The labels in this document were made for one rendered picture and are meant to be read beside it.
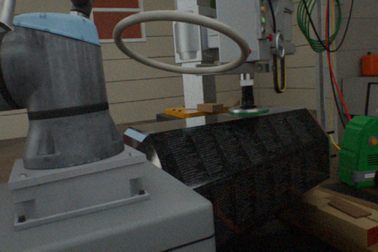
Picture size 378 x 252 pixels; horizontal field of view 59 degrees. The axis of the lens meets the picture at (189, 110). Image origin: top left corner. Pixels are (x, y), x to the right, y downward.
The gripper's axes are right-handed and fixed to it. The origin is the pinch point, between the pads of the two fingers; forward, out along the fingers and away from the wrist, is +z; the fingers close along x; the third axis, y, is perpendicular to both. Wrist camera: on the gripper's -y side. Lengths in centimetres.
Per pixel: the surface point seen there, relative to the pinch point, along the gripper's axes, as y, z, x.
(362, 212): -90, 38, 147
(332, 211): -92, 41, 132
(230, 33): 32, -10, 83
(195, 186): -15, 41, 70
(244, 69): -27, -17, 78
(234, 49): -32, -29, 69
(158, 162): -12, 35, 52
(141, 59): 10.6, -4.3, 43.4
